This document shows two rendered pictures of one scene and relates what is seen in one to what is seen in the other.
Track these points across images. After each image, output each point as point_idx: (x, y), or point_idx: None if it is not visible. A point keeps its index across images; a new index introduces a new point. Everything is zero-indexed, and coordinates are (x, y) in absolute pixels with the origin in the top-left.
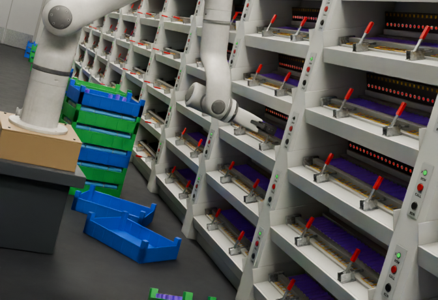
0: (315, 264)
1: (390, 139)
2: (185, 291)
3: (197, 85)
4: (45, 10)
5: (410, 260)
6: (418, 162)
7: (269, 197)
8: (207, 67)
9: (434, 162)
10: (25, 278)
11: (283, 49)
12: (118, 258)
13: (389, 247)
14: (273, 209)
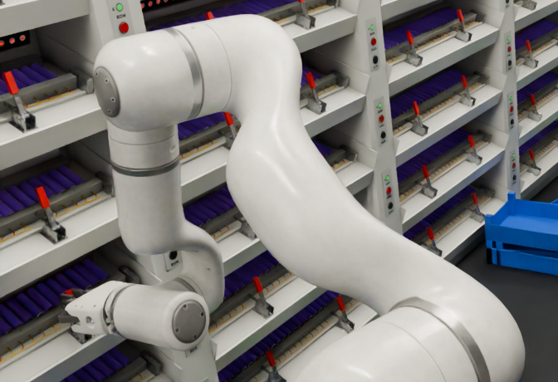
0: (313, 289)
1: (335, 110)
2: None
3: (192, 292)
4: (524, 347)
5: (394, 171)
6: (369, 104)
7: None
8: (207, 237)
9: (381, 92)
10: None
11: (2, 162)
12: None
13: (376, 183)
14: (206, 341)
